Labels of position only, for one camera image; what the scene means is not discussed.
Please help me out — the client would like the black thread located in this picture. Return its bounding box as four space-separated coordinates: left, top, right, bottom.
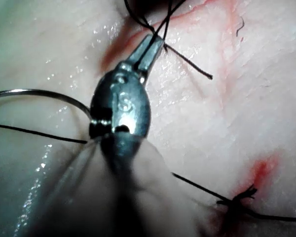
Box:
0 0 296 223

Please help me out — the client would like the curved steel needle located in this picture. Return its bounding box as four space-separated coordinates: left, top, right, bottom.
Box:
0 88 92 119

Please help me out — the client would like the left arm needle driver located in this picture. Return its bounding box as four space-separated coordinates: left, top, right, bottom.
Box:
88 62 152 143

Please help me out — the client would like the black stitching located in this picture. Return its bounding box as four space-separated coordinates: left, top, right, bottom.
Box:
216 184 259 216

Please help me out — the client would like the left arm needle driver jaw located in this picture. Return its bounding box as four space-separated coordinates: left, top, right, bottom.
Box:
139 37 165 75
126 34 154 69

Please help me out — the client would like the tissue pad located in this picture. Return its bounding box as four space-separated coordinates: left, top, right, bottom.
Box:
0 0 296 237

